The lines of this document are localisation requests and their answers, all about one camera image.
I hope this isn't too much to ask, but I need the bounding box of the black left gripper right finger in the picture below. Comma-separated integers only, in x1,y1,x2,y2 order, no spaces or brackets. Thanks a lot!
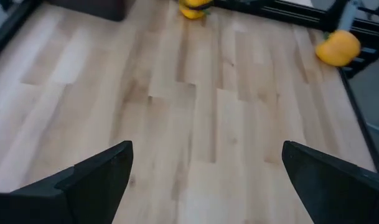
281,140,379,224

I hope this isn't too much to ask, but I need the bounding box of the grey plastic bin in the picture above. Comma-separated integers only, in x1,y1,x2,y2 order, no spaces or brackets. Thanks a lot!
45,0,136,22

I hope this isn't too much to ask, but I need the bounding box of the black aluminium table frame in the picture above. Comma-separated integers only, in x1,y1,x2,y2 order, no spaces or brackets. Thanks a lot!
0,0,379,175

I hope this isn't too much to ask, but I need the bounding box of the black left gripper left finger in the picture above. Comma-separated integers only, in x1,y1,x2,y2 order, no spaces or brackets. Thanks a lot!
0,140,134,224

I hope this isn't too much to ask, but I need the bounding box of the yellow bell pepper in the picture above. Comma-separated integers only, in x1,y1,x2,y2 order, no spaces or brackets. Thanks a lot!
315,29,362,67
178,0,213,21

